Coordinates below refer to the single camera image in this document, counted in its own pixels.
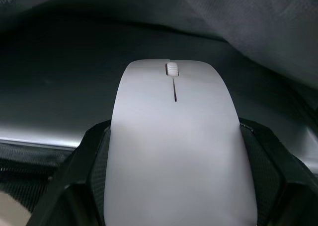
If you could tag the silver grey laptop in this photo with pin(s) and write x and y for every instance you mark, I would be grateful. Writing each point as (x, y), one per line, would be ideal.
(74, 87)

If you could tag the dark grey laptop bag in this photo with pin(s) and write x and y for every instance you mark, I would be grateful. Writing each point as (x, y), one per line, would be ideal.
(248, 17)

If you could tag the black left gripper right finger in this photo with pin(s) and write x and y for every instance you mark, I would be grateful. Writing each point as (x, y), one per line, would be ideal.
(270, 171)

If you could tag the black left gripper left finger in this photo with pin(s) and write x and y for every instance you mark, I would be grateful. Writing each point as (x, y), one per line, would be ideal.
(82, 176)

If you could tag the white computer mouse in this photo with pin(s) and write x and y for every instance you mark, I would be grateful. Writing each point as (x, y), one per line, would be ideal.
(174, 146)

